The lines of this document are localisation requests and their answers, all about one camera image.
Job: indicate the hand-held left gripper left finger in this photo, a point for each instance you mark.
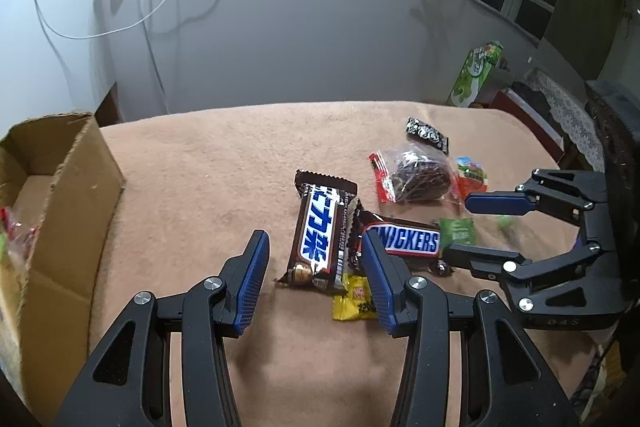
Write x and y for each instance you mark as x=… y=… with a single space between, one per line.
x=252 y=282

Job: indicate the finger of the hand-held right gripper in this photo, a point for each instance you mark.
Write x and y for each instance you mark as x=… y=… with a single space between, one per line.
x=495 y=203
x=475 y=259

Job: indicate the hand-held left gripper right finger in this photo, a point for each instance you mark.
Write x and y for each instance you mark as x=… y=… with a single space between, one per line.
x=382 y=287

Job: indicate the light green candy packet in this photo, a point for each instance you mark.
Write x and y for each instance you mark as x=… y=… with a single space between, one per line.
x=457 y=232

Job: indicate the yellow snack packet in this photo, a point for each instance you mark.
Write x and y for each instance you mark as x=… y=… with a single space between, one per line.
x=352 y=302

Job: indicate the round brown chocolate candy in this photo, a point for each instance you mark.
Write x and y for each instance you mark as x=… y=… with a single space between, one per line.
x=442 y=268

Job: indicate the red and green snack packet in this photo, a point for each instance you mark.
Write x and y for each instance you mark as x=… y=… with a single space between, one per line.
x=472 y=174

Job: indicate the brown and blue chocolate bar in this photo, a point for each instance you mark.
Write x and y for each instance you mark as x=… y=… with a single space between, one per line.
x=410 y=239

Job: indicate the brown and white chocolate bar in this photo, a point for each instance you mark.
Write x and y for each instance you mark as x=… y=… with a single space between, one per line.
x=317 y=232

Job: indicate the small black snack packet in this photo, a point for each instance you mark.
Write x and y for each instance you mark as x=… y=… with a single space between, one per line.
x=427 y=134

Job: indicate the brown cardboard box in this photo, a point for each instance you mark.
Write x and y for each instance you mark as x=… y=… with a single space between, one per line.
x=60 y=257

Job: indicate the white lace tablecloth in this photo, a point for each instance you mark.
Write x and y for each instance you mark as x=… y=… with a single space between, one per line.
x=565 y=107

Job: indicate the green carton box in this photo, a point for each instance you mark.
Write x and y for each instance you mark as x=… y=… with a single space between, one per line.
x=470 y=77

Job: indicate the white wardrobe panel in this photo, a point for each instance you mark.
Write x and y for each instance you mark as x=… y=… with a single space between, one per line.
x=50 y=72

